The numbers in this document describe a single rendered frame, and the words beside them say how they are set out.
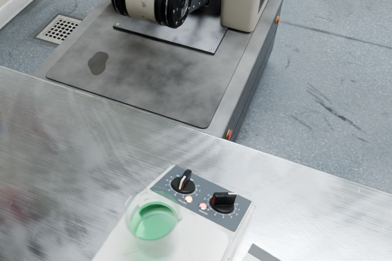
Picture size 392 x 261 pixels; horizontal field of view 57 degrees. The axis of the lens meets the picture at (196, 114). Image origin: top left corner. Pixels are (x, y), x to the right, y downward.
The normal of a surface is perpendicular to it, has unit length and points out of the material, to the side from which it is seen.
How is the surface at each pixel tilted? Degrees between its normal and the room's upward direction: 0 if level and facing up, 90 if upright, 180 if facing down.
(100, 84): 0
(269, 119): 0
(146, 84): 0
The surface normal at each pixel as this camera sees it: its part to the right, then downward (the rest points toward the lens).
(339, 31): 0.00, -0.62
